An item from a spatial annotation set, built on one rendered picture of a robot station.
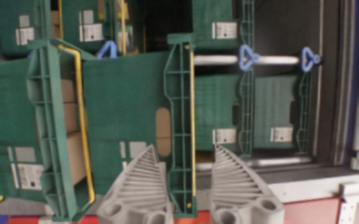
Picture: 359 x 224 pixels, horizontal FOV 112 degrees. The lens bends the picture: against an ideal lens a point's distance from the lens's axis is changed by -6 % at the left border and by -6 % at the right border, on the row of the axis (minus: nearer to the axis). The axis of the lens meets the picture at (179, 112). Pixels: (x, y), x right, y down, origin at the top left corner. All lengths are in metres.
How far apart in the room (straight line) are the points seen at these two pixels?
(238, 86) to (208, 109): 0.16
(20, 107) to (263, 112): 0.80
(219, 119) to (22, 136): 0.61
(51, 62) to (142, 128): 0.22
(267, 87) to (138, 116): 0.57
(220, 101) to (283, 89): 0.29
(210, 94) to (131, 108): 0.38
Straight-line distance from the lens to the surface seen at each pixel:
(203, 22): 0.67
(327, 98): 0.99
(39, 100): 0.40
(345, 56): 0.84
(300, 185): 0.67
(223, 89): 0.61
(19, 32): 0.90
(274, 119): 0.74
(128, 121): 0.32
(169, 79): 0.29
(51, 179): 0.44
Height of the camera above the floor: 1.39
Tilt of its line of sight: 2 degrees up
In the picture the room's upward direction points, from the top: 88 degrees clockwise
